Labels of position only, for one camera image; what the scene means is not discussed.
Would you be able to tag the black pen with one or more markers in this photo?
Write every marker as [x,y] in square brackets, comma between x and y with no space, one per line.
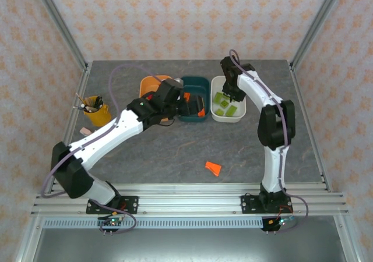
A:
[99,101]

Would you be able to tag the yellow pencil cup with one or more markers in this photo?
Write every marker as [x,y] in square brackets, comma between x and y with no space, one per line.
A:
[99,116]

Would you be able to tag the green lego brick round print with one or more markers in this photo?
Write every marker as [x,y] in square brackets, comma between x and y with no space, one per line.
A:
[219,111]

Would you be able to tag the aluminium table side rail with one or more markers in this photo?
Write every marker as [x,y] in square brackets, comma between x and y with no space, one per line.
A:
[311,122]
[29,238]

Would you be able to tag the wooden pencil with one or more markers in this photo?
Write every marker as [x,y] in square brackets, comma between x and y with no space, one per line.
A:
[81,98]

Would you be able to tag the teal plastic container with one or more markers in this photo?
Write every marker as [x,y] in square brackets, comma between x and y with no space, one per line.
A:
[195,83]

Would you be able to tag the orange plastic container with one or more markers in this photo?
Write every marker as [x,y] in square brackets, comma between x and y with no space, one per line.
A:
[150,83]

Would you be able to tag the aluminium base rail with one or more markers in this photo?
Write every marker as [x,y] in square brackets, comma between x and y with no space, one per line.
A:
[186,199]

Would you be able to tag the long green lego brick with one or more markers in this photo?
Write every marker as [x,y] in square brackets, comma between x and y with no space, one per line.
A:
[218,97]
[231,110]

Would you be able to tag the orange wedge lego piece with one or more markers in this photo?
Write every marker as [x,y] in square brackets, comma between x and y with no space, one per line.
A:
[213,168]

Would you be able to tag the white plastic container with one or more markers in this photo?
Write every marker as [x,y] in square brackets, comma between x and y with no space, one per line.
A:
[215,83]

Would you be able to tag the grey metal panel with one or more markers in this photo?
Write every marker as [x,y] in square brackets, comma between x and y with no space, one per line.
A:
[186,247]

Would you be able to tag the aluminium frame post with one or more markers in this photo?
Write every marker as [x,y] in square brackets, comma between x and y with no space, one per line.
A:
[317,23]
[58,23]

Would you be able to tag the small orange lego brick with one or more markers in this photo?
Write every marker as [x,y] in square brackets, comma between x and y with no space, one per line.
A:
[201,113]

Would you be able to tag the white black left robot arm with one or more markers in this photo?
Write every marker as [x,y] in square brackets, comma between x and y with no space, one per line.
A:
[110,136]

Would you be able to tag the pink eraser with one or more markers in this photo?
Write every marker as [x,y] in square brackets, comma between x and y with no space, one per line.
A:
[85,131]

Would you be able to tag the small circuit board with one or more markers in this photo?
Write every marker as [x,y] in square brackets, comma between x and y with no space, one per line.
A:
[112,222]
[281,222]

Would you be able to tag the red lego brick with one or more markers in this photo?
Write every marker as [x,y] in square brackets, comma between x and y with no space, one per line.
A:
[150,97]

